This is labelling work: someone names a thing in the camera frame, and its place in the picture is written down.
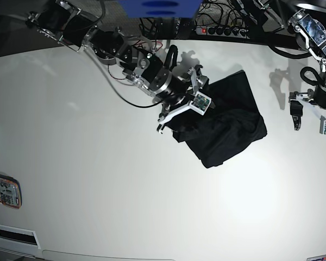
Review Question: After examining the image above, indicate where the sticker at bottom right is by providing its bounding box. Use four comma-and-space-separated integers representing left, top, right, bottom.
306, 254, 326, 261

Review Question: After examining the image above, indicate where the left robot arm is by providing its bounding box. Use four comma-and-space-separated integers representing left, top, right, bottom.
270, 1, 326, 135

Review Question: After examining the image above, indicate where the blue plastic box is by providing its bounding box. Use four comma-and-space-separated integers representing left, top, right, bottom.
118, 0, 202, 18

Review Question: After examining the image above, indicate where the orange framed device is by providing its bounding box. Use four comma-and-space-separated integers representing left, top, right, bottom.
0, 174, 22, 209

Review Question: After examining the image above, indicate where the black T-shirt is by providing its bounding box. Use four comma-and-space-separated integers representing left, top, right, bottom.
166, 70, 267, 169

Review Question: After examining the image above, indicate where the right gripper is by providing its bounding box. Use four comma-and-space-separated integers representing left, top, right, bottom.
156, 65, 209, 133

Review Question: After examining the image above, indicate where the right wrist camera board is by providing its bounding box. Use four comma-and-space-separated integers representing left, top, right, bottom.
190, 91, 212, 115

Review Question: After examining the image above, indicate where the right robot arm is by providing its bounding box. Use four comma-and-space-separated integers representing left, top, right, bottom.
27, 1, 215, 132

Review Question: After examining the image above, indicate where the power strip with red switch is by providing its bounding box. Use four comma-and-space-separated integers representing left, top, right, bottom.
195, 26, 249, 39

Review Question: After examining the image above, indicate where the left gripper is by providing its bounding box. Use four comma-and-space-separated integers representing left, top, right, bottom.
289, 91, 326, 131

